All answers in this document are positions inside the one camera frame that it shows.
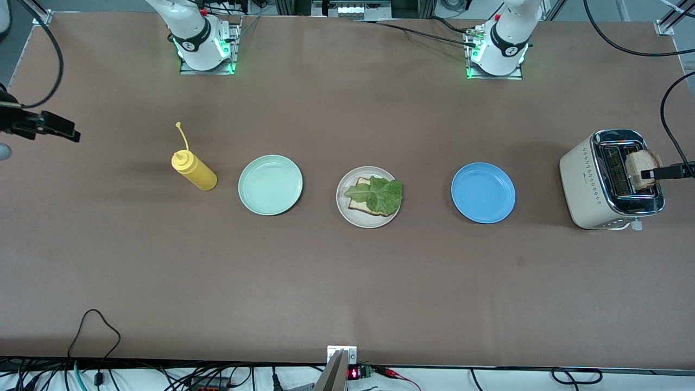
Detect grey metal bar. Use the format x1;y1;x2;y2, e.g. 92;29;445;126
312;350;349;391

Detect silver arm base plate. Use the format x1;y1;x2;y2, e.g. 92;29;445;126
179;15;241;75
464;22;525;81

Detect pale green plate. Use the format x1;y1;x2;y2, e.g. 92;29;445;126
238;155;304;216

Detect metal frame device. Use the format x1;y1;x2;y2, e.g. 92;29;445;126
311;0;393;21

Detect beige chrome toaster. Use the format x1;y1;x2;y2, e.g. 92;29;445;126
559;129;666;231

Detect green lettuce leaf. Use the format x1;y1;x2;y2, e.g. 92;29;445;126
344;175;404;216

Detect aluminium corner bracket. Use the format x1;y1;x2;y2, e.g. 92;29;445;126
16;0;53;26
654;0;695;36

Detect black looped cable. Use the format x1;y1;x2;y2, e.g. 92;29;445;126
67;309;122;387

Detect light bread slice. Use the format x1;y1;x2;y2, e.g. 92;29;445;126
348;177;400;218

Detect dark toasted bread slice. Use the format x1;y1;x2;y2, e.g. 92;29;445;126
624;149;664;191

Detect blue plate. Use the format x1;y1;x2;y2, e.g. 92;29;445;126
451;162;516;224

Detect yellow squeeze bottle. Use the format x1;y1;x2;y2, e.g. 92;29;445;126
171;122;218;192

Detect beige plate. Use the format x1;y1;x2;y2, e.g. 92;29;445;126
336;166;402;229

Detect small silver mounting bracket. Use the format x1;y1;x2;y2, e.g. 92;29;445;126
327;345;358;365

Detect red clip wires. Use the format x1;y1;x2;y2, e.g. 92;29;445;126
375;367;423;391

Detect black coiled cable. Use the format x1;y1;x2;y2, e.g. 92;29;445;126
551;367;604;386

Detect white toaster cord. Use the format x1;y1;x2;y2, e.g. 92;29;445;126
605;217;645;232

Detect black table cable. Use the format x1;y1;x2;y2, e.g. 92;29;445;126
353;18;479;48

